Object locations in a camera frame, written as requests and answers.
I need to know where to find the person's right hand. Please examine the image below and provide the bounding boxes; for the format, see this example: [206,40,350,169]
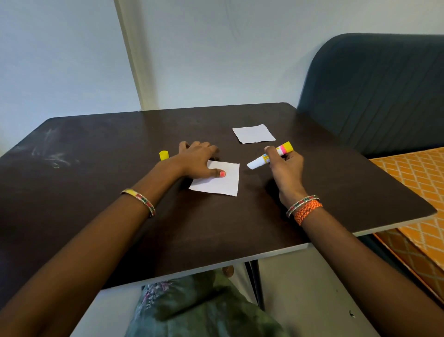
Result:
[264,146,308,209]

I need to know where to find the person's left hand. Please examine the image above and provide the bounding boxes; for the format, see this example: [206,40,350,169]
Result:
[163,140,226,180]

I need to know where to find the white square paper sheet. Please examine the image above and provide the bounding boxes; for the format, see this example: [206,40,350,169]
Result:
[189,160,241,197]
[232,124,277,144]

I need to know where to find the white yellow glue stick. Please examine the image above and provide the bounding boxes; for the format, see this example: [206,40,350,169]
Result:
[247,142,294,170]

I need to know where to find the person's right forearm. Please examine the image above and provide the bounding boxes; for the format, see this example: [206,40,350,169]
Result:
[280,195,444,337]

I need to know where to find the person's left forearm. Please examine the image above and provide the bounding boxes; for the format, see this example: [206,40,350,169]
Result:
[0,162,184,337]

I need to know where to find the multicoloured beaded bangle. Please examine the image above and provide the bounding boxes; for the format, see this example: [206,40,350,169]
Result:
[120,188,156,218]
[286,195,320,219]

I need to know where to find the black metal table leg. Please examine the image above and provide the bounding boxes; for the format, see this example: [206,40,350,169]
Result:
[244,260,266,312]

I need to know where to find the dark teal padded sofa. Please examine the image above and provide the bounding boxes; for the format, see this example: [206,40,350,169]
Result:
[297,33,444,159]

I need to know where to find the green floral garment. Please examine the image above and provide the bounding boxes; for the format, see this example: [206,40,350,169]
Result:
[124,269,289,337]

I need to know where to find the orange lattice patterned cushion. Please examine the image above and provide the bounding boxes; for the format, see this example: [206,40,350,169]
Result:
[369,147,444,306]

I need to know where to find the orange braided thread bracelet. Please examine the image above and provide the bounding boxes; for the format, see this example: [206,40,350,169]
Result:
[294,200,323,226]

